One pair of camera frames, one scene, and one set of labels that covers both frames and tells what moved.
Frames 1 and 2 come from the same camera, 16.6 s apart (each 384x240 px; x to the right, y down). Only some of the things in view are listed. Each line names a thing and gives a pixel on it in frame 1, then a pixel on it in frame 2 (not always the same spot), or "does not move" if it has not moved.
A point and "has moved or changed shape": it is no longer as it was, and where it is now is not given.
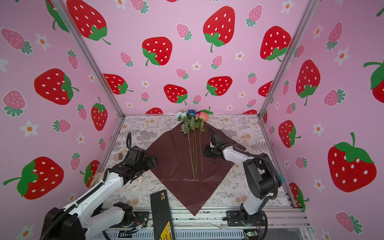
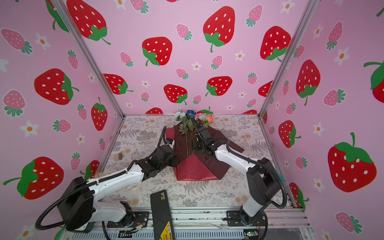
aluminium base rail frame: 215,223 does not move
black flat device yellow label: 162,225 does not move
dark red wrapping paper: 177,163 has moved or changed shape
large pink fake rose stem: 203,117 → 209,119
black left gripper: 150,163 → 174,159
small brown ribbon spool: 118,156 does not move
